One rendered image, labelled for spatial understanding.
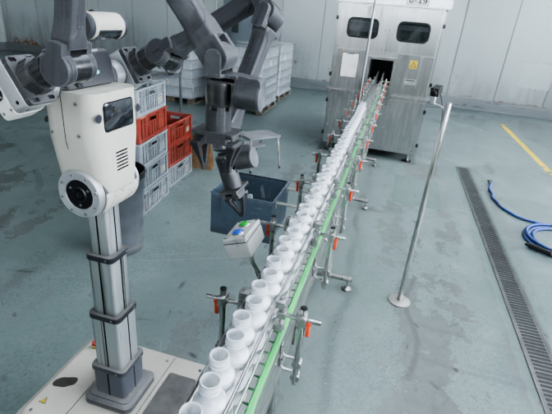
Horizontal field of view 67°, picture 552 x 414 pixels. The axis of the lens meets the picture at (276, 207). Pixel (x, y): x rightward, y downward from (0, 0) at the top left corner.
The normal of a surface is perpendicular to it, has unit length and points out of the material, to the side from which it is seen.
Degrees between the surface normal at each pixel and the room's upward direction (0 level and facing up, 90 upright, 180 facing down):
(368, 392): 0
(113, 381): 90
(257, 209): 90
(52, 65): 91
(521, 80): 90
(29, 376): 0
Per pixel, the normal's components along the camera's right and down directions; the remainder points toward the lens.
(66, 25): -0.19, 0.33
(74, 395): 0.08, -0.90
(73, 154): -0.29, 0.54
